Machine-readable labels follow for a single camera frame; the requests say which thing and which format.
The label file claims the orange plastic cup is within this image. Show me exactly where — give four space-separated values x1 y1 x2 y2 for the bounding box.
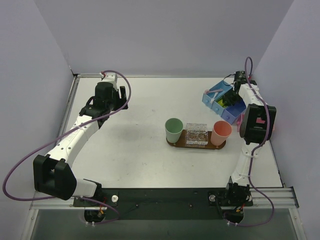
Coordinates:
210 120 232 146

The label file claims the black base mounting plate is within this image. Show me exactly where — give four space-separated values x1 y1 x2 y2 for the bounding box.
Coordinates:
73 188 253 222

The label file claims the green toothpaste tube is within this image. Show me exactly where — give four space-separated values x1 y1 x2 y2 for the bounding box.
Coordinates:
217 99 225 107

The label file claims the brown wooden oval tray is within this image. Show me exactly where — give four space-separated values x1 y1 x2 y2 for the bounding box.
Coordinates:
166 129 226 150

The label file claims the pink plastic drawer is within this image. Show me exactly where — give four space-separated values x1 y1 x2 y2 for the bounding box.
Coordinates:
236 113 267 132

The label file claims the aluminium front rail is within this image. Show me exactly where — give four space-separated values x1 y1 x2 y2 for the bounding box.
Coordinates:
250 187 300 209

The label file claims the green plastic cup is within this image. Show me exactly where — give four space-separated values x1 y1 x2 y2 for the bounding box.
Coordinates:
165 118 184 144

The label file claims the clear textured plastic holder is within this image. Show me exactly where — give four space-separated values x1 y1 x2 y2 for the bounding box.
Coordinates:
185 123 209 148

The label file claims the aluminium table edge rail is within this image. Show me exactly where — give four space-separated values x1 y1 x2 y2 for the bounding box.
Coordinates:
44 73 81 186

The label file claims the blue plastic organizer box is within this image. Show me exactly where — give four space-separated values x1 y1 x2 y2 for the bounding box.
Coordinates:
202 80 246 125

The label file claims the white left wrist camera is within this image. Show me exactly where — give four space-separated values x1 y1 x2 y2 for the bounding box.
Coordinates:
99 72 118 89

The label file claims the pink white toothbrush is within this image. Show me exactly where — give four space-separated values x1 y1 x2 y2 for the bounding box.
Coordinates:
204 88 223 95

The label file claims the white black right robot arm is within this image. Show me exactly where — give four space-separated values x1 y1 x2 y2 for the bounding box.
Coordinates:
225 71 277 205

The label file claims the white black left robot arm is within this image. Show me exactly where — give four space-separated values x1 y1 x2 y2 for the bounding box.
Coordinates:
33 81 128 206

